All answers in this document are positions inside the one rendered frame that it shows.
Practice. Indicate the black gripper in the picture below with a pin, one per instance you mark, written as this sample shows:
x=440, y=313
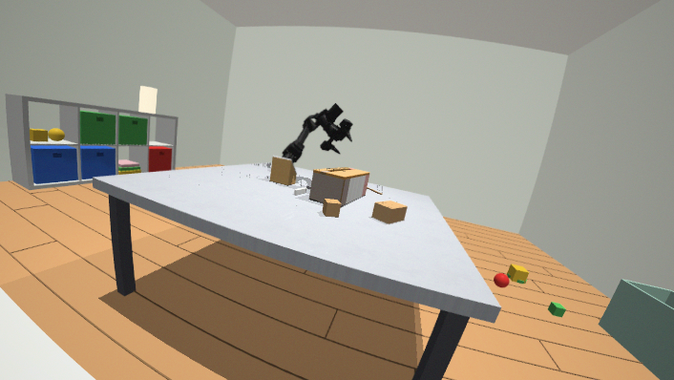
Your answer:
x=332, y=131

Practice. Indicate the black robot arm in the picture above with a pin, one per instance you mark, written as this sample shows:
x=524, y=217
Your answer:
x=295, y=149

